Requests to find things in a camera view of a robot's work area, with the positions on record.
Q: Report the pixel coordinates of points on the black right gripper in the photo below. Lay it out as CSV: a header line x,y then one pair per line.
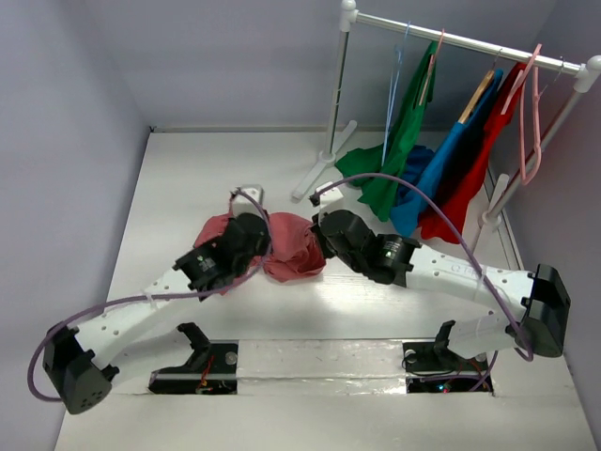
x,y
322,230

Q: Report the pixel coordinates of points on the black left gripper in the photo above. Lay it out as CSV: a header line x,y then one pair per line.
x,y
264,246

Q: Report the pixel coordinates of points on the pink t shirt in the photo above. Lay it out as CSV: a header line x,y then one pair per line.
x,y
296,253

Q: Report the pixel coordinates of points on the light blue wire hanger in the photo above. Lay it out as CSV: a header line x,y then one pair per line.
x,y
399,51

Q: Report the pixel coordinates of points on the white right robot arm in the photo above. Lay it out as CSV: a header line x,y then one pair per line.
x,y
527,310

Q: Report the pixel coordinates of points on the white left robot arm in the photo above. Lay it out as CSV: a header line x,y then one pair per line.
x,y
79,353

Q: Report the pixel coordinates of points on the red t shirt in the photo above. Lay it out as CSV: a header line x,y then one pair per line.
x,y
468,181

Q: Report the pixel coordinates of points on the blue t shirt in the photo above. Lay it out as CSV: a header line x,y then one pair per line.
x,y
432,171

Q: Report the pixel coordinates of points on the green t shirt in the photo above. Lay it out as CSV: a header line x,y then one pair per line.
x,y
379,194

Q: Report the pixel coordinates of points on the empty pink hanger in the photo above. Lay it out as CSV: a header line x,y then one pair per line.
x,y
528,169

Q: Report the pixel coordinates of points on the wooden hanger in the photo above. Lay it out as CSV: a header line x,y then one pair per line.
x,y
487,81

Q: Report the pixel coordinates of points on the pink hanger with green shirt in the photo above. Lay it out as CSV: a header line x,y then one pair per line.
x,y
431,66

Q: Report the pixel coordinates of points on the pink hanger with red shirt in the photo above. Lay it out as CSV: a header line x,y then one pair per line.
x,y
520,71

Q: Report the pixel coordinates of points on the white clothes rack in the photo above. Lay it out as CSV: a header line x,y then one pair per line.
x,y
556,218

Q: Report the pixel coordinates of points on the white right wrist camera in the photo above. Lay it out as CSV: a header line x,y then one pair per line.
x,y
328,199

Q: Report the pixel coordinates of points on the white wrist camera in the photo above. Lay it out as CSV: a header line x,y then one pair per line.
x,y
328,199
247,199

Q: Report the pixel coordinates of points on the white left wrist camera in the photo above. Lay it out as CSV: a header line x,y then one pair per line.
x,y
247,199

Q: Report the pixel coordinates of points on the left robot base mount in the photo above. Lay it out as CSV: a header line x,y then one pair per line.
x,y
211,369

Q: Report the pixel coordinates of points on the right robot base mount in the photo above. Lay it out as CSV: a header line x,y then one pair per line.
x,y
432,369

